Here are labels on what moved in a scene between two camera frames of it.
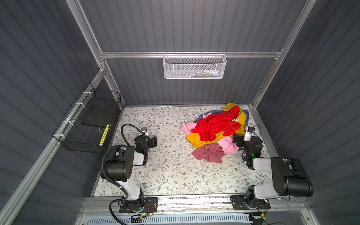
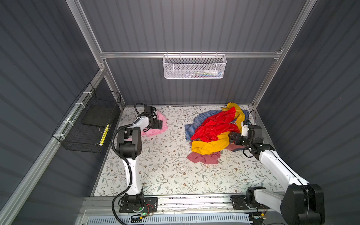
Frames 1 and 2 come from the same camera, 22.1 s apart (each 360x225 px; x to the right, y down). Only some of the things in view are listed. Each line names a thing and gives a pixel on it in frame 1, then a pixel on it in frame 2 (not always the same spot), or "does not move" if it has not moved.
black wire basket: [88, 125] does not move
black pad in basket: [99, 115] does not move
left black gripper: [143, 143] → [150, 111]
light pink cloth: [228, 143] → [152, 131]
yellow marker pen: [102, 139] does not move
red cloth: [209, 127] does not move
